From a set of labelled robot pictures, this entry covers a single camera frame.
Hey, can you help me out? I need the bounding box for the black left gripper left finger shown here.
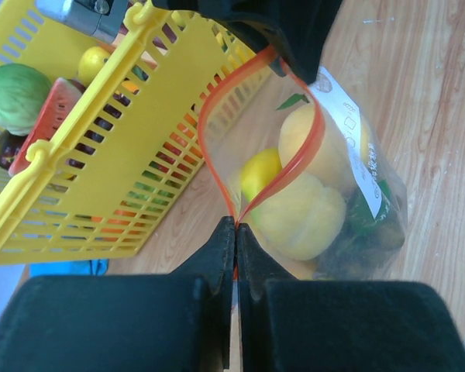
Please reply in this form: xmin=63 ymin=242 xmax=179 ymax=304
xmin=0 ymin=217 xmax=236 ymax=371

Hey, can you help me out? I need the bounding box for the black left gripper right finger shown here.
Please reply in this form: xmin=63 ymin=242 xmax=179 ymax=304
xmin=236 ymin=224 xmax=465 ymax=371

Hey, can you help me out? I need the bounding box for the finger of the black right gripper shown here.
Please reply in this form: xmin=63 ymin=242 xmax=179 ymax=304
xmin=153 ymin=0 xmax=342 ymax=84

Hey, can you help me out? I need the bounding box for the yellow peach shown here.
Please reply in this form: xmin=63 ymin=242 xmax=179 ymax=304
xmin=253 ymin=172 xmax=346 ymax=261

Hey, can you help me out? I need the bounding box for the clear zip top bag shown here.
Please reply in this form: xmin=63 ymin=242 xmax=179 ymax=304
xmin=198 ymin=48 xmax=407 ymax=280

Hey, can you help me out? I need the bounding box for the brown longan bunch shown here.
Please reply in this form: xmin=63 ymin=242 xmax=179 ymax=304
xmin=314 ymin=180 xmax=405 ymax=280

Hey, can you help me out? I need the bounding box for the blue cloth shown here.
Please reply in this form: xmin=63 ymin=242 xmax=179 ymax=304
xmin=29 ymin=259 xmax=109 ymax=277

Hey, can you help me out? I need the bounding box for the yellow lemon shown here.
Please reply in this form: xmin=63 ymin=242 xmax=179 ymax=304
xmin=240 ymin=147 xmax=282 ymax=202

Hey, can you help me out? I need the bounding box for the yellow plastic basket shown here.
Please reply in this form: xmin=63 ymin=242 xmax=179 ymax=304
xmin=0 ymin=2 xmax=254 ymax=265

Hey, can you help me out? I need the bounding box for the yellow pear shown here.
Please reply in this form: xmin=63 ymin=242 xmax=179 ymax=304
xmin=77 ymin=46 xmax=111 ymax=87

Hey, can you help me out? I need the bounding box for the watermelon slice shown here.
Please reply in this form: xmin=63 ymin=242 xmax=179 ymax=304
xmin=8 ymin=77 xmax=86 ymax=176

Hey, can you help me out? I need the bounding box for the green cabbage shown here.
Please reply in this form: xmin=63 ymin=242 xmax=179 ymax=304
xmin=0 ymin=63 xmax=53 ymax=136

